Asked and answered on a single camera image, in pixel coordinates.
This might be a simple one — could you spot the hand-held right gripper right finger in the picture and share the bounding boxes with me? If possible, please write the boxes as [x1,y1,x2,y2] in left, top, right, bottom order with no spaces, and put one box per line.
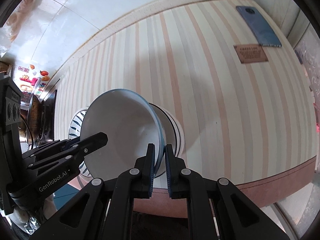
[164,144,290,240]

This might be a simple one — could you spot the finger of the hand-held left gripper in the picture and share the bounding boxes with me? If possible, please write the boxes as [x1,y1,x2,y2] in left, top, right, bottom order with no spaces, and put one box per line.
[27,132,109,171]
[22,137,82,160]

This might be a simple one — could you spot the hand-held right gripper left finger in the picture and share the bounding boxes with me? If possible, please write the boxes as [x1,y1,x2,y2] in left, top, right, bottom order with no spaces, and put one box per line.
[29,144,156,240]

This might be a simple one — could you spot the white bowl blue rim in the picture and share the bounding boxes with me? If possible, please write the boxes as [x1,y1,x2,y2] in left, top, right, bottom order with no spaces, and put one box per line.
[80,88,166,179]

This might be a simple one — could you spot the white bowl dark rim line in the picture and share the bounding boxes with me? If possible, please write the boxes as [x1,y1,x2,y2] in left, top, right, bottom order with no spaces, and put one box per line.
[147,103,186,180]

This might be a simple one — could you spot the white plate dark radial stripes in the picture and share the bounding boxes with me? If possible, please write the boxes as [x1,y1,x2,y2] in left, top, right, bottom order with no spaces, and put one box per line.
[69,107,92,179]

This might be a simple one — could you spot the black glass gas stove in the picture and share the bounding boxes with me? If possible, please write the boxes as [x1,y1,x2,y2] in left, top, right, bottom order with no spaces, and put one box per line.
[39,89,58,143]

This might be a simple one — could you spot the dark frying pan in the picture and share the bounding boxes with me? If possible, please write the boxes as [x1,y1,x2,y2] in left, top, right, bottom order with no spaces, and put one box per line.
[21,94,45,146]

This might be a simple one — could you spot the large colourful letter sticker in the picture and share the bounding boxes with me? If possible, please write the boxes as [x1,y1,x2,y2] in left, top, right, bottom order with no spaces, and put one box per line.
[19,74,48,101]

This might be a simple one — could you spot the striped cat printed cloth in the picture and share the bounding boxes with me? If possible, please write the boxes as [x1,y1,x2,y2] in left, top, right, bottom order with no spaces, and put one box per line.
[53,0,320,218]

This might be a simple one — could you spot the clear plastic bag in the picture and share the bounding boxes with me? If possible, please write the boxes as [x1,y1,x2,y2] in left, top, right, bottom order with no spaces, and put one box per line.
[0,0,33,58]

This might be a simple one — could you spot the brown printed card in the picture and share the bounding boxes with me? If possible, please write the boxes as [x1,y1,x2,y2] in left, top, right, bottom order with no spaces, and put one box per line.
[233,44,269,64]

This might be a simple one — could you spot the blue smartphone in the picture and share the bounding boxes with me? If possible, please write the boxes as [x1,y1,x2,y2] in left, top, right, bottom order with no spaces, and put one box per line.
[235,5,283,48]

